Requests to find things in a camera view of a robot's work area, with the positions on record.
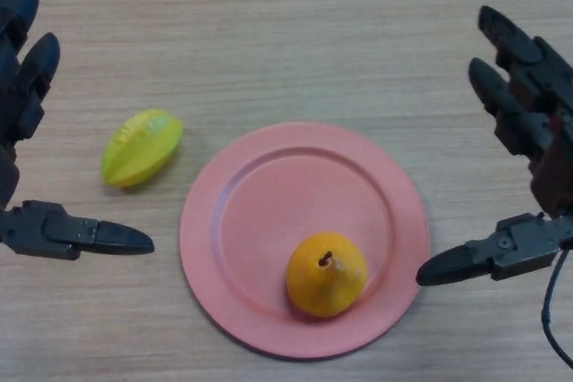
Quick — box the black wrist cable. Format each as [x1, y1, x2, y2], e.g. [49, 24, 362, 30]
[541, 250, 573, 368]

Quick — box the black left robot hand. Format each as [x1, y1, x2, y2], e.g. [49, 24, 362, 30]
[0, 0, 156, 261]

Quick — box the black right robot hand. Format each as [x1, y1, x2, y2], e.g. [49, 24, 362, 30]
[415, 4, 573, 287]

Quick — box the pink round plate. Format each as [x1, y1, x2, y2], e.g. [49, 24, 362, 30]
[179, 121, 430, 361]

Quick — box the yellow-green starfruit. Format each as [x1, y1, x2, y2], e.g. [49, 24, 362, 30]
[101, 107, 184, 189]

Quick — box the yellow pear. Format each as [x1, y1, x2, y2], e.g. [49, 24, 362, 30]
[286, 231, 369, 318]

